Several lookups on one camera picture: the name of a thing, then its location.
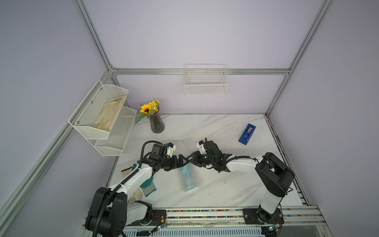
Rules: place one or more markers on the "green glove on table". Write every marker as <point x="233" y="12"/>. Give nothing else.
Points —
<point x="147" y="188"/>

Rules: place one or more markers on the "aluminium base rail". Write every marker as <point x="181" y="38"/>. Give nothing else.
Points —
<point x="289" y="221"/>

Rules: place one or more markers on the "blue tape dispenser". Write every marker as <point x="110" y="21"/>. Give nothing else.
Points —
<point x="244" y="138"/>

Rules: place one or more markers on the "white mesh shelf bin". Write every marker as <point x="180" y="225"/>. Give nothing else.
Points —
<point x="84" y="117"/>
<point x="115" y="144"/>

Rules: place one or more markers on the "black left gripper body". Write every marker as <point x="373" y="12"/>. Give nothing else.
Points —
<point x="165" y="162"/>

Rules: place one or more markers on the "pink tape roll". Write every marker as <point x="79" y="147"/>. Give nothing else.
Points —
<point x="249" y="130"/>

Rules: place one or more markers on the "white mesh upper shelf bin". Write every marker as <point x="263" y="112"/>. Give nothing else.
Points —
<point x="84" y="117"/>

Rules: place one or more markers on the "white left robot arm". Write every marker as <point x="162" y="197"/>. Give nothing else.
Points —
<point x="111" y="209"/>

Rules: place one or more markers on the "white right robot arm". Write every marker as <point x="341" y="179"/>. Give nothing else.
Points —
<point x="273" y="172"/>

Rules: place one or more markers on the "beige glove on table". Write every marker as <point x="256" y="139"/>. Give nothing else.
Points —
<point x="134" y="194"/>

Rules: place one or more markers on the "dark ribbed vase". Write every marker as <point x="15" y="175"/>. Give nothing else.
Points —
<point x="157" y="125"/>

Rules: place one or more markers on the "aluminium frame post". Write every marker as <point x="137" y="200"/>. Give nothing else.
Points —
<point x="310" y="35"/>

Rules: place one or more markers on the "yellow sunflower bouquet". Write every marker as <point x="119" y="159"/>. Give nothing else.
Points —
<point x="147" y="110"/>

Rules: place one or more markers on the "clear bubble wrap sheet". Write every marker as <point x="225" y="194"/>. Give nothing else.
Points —
<point x="185" y="151"/>

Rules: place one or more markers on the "beige glove in bin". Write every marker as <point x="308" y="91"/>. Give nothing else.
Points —
<point x="109" y="113"/>

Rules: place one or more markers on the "blue wine glass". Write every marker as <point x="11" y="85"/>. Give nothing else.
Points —
<point x="188" y="178"/>

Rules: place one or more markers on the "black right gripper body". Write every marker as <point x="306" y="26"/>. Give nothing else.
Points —
<point x="205" y="159"/>

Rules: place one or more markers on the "white mesh lower shelf bin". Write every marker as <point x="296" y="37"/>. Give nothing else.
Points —
<point x="115" y="144"/>

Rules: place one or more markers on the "white wire wall basket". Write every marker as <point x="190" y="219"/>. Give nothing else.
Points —
<point x="205" y="79"/>

